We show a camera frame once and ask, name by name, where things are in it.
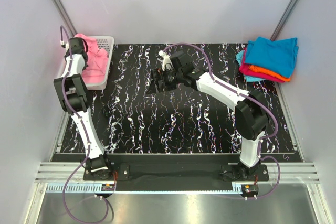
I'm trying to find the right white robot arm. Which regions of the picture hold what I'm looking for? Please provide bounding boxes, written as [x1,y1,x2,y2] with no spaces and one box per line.
[147,63,269,180]

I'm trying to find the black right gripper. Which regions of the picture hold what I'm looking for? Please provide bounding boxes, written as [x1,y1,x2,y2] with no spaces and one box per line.
[146,68,183,95]

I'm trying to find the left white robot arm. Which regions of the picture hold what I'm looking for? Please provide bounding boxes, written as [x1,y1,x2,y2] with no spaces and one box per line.
[53,37,113,180]

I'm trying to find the cyan folded t shirt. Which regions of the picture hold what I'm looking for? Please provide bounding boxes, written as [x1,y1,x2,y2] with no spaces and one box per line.
[236,50,264,82]

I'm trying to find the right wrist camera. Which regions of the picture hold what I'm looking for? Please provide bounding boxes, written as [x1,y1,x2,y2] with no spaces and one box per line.
[159,50,191,71]

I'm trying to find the black marbled table mat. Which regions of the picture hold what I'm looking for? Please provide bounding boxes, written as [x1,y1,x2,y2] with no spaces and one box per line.
[51,42,305,163]

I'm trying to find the magenta folded t shirt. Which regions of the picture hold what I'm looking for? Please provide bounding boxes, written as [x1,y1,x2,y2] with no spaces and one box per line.
[241,49,284,83]

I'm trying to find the blue folded t shirt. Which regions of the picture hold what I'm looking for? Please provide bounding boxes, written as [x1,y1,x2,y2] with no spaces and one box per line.
[245,37,299,78]

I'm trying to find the orange folded t shirt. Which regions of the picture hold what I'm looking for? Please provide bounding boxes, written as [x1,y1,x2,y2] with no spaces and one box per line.
[248,65,290,82]

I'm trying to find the pink t shirt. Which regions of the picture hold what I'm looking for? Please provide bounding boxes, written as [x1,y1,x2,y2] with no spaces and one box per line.
[75,34,109,84]

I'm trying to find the white plastic basket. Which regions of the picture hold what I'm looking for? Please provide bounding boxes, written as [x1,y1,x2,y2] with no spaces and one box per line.
[75,34,114,90]

